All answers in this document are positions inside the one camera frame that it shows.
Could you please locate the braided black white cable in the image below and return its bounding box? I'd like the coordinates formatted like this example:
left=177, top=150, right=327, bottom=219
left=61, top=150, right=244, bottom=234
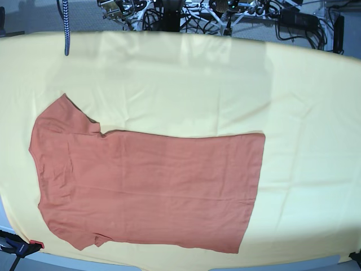
left=56, top=0, right=71, bottom=56

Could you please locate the black power adapter box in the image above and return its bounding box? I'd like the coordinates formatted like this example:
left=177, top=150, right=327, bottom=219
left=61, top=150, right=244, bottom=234
left=278, top=9, right=319, bottom=31

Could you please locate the orange T-shirt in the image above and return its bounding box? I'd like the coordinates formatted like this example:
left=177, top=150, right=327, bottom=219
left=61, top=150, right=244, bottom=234
left=29, top=95, right=266, bottom=253

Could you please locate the black clamp right corner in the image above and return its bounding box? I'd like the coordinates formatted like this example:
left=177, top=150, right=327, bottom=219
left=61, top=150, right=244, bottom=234
left=349, top=251, right=361, bottom=269

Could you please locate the yellow tablecloth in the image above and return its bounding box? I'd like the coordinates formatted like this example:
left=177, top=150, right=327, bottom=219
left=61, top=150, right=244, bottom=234
left=1, top=32, right=360, bottom=270

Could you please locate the blue red table clamp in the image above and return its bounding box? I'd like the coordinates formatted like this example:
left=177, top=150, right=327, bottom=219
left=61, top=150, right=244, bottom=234
left=1, top=230, right=45, bottom=271

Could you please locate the black stand post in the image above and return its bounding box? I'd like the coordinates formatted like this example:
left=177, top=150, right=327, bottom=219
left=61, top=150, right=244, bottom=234
left=161, top=0, right=183, bottom=32

